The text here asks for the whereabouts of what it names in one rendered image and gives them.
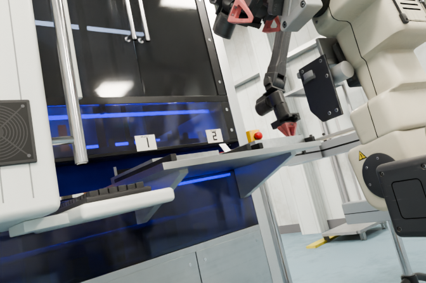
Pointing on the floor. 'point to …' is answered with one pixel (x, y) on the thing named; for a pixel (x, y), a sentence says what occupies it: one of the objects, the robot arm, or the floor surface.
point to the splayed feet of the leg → (413, 278)
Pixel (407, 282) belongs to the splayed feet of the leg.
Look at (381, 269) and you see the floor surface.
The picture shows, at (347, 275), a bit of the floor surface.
